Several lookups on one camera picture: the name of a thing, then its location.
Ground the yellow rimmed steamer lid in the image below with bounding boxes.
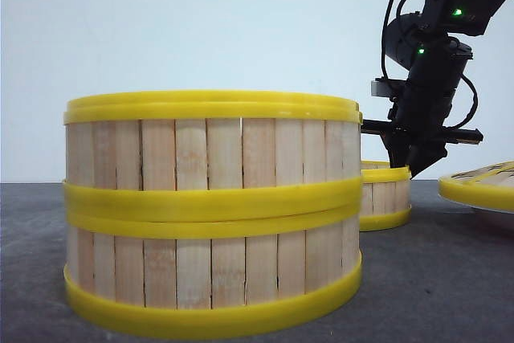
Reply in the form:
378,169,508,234
439,161,513,213

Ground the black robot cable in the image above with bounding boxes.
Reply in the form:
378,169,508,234
441,71,479,132

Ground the white plate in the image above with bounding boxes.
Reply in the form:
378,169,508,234
472,206,513,221

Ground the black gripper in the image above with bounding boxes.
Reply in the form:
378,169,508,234
362,35,483,178

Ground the front bamboo steamer drawer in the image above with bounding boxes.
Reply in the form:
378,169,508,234
63,203,361,339

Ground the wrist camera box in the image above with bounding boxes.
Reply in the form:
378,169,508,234
371,77,406,99

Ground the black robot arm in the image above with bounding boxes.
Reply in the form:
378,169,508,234
361,0,506,176

